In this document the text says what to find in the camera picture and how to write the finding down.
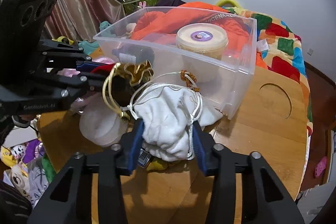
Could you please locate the blue memory card package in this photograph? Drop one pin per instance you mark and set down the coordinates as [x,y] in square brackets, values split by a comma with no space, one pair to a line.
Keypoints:
[145,158]

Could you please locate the green storage box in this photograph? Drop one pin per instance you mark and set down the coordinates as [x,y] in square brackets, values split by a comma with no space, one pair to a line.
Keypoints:
[131,6]

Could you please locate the teal toy horse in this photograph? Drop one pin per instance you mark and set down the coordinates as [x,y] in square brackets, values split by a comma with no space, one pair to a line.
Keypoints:
[89,47]

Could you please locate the white round lidded container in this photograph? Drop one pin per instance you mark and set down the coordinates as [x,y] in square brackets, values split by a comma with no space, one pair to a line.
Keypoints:
[100,125]

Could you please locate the colourful patchwork blanket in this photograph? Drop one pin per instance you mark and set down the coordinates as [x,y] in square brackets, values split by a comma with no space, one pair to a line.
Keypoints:
[284,54]

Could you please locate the white drawstring pouch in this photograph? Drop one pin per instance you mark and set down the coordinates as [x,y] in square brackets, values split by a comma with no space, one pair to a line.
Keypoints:
[169,112]

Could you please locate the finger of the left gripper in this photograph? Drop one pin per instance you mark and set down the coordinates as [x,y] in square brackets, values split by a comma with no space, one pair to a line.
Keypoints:
[90,66]
[89,82]

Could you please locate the person's left hand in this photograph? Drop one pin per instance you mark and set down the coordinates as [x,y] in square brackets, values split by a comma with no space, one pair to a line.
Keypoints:
[24,118]

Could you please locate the orange jacket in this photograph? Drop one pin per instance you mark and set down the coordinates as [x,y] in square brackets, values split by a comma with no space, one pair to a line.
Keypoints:
[157,27]

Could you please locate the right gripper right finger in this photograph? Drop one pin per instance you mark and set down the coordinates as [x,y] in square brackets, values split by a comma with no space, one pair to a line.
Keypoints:
[265,199]

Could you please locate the green spray bottle black cap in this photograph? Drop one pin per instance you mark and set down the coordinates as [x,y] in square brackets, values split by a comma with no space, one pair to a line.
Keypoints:
[133,54]

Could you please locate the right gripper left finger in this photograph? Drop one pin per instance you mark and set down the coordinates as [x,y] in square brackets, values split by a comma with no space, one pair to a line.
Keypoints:
[68,198]

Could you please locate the yellow gourd charm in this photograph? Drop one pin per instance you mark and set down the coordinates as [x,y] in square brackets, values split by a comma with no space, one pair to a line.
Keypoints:
[157,164]

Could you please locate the beige round tub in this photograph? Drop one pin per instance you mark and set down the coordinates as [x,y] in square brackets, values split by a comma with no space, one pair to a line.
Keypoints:
[205,39]

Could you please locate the yellow cloth on chair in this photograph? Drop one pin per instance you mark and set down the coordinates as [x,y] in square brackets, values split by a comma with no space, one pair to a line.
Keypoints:
[64,40]

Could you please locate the clear plastic storage bin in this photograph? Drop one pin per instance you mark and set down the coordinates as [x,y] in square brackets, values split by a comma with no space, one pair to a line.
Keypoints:
[226,92]

